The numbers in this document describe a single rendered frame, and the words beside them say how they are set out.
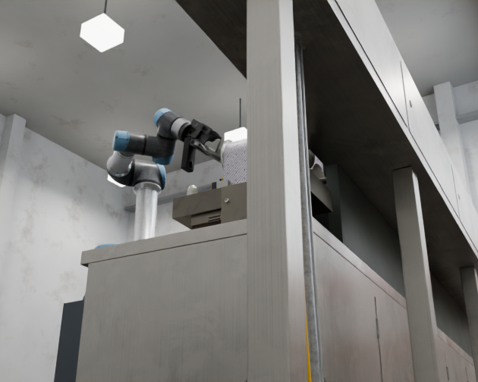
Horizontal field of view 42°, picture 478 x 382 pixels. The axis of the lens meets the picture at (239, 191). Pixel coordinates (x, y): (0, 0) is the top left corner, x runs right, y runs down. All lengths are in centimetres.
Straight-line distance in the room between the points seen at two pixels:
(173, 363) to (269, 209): 72
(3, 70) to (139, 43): 271
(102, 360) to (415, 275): 83
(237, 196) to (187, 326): 35
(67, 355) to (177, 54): 912
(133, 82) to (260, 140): 1097
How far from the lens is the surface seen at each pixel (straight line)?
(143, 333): 155
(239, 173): 186
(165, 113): 219
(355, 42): 133
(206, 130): 206
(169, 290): 153
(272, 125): 90
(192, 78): 1160
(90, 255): 173
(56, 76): 1201
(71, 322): 229
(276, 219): 83
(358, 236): 181
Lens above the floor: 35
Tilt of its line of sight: 25 degrees up
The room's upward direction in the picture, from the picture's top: straight up
